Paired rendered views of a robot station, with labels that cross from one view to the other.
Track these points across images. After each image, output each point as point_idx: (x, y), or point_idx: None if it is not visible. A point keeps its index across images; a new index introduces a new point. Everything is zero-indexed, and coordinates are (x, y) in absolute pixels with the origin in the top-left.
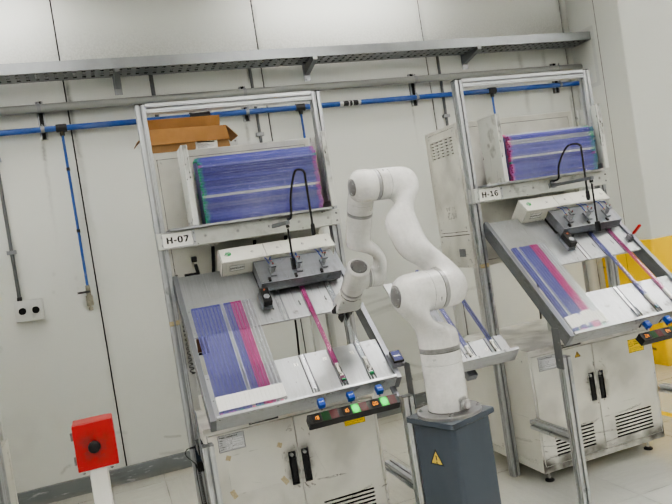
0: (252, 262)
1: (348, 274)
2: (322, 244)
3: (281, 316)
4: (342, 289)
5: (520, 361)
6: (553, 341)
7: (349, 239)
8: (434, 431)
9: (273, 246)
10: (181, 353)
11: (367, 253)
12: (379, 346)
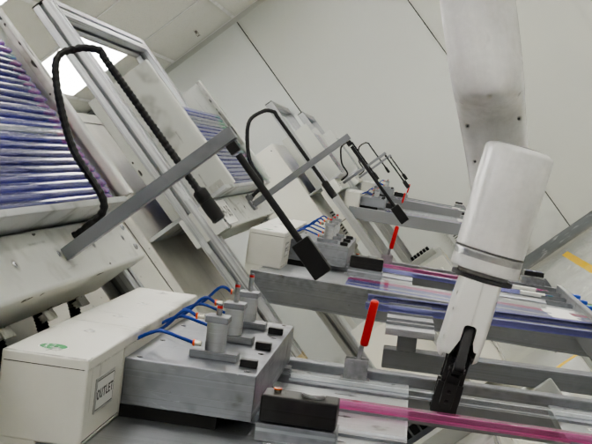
0: (123, 361)
1: (528, 167)
2: (178, 298)
3: (385, 443)
4: (495, 249)
5: None
6: (591, 355)
7: (502, 56)
8: None
9: (107, 316)
10: None
11: (517, 107)
12: (580, 408)
